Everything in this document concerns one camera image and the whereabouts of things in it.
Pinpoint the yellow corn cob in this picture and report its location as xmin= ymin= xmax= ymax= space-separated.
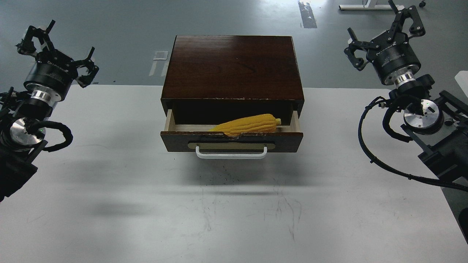
xmin=209 ymin=114 xmax=282 ymax=136

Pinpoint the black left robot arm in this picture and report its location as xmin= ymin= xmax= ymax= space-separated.
xmin=0 ymin=20 xmax=99 ymax=200

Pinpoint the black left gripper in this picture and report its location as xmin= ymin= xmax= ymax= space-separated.
xmin=16 ymin=19 xmax=99 ymax=101

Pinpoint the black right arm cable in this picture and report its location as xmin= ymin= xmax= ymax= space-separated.
xmin=358 ymin=96 xmax=468 ymax=193

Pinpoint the grey floor tape strip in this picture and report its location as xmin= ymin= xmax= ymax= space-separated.
xmin=298 ymin=0 xmax=317 ymax=29

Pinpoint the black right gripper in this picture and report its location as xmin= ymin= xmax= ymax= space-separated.
xmin=344 ymin=0 xmax=426 ymax=87

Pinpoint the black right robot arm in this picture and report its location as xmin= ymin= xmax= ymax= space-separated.
xmin=344 ymin=0 xmax=467 ymax=191

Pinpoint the white table leg base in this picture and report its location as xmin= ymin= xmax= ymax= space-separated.
xmin=338 ymin=0 xmax=405 ymax=11

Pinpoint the dark wooden drawer cabinet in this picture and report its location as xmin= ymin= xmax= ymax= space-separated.
xmin=161 ymin=35 xmax=305 ymax=125

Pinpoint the wooden drawer with white handle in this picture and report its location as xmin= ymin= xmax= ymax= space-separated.
xmin=161 ymin=110 xmax=303 ymax=159

